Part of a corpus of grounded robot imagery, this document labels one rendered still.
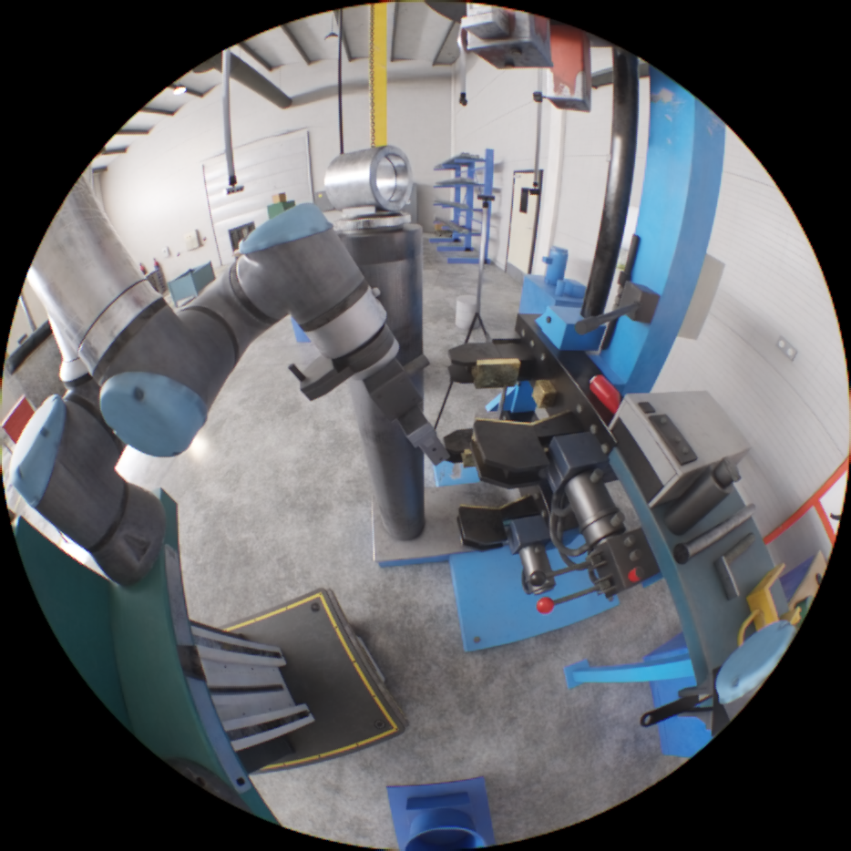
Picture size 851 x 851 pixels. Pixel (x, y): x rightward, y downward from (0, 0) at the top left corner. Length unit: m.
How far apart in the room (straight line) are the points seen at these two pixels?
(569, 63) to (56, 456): 1.25
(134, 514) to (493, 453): 0.75
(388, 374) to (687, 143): 0.95
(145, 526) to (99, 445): 0.15
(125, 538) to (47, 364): 7.40
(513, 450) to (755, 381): 2.07
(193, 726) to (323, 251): 0.58
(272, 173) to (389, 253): 11.46
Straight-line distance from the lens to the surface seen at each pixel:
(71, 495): 0.49
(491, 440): 0.75
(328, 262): 0.29
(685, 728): 1.95
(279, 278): 0.30
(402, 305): 0.64
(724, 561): 0.79
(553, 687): 1.68
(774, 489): 2.51
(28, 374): 7.70
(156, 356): 0.24
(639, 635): 1.95
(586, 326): 0.55
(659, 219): 0.99
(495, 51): 0.65
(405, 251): 0.61
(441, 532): 1.53
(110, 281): 0.26
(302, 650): 1.32
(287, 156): 11.88
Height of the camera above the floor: 1.55
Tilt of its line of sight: 45 degrees down
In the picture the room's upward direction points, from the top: straight up
